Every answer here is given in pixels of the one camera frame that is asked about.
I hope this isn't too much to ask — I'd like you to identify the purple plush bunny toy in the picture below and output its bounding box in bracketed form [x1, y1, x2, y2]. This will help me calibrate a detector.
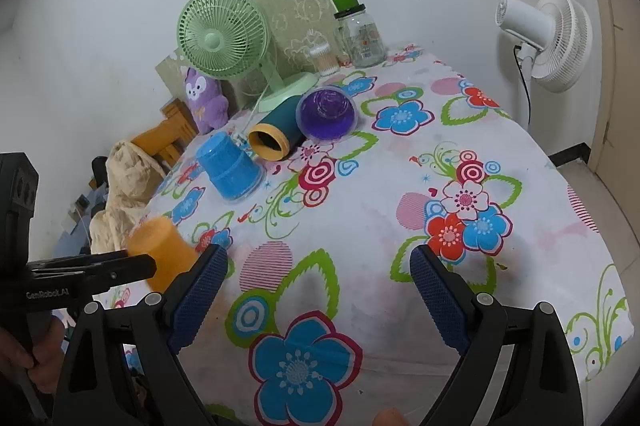
[184, 68, 229, 134]

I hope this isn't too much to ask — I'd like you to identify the purple plastic cup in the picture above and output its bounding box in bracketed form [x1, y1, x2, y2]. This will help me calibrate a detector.
[295, 86, 358, 141]

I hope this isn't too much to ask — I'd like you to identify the orange plastic cup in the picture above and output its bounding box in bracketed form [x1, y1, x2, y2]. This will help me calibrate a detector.
[127, 216, 198, 293]

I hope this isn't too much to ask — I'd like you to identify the toothpick container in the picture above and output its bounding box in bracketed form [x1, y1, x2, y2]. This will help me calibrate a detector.
[308, 42, 340, 77]

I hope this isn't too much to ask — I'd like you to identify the green patterned board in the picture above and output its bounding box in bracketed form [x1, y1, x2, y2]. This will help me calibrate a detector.
[155, 0, 347, 114]

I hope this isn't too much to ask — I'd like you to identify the green desk fan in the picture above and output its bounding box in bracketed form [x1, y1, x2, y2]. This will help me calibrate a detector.
[177, 0, 318, 113]

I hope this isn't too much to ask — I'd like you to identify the floral tablecloth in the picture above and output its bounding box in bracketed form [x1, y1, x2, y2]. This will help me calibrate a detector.
[145, 46, 634, 425]

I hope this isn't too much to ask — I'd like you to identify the blue plastic cup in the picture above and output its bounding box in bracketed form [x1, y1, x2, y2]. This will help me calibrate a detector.
[195, 132, 264, 201]

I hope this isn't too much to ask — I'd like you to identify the teal and yellow cup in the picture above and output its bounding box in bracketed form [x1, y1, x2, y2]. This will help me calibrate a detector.
[247, 96, 303, 162]

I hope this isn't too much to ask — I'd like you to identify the white fan power cable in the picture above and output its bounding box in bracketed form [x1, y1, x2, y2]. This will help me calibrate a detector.
[230, 86, 271, 147]

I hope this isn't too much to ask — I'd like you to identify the wooden chair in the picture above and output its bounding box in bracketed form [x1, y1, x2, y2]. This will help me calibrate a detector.
[88, 98, 201, 190]

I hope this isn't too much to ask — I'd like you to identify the glass jar with black lid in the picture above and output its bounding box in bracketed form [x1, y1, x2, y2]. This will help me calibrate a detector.
[334, 4, 386, 68]

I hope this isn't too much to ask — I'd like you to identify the white standing fan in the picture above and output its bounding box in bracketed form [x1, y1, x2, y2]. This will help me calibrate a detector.
[495, 0, 593, 130]

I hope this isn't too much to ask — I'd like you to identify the beige puffer jacket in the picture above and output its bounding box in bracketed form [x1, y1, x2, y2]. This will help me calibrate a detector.
[89, 140, 166, 255]

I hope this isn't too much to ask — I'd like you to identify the blue bedding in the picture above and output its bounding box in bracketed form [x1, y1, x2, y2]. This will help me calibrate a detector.
[53, 184, 107, 259]

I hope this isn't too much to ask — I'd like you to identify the black standing fan cable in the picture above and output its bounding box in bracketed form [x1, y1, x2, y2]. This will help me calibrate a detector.
[512, 44, 534, 133]

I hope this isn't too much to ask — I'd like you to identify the person's left hand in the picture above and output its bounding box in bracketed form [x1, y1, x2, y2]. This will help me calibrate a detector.
[0, 316, 65, 394]

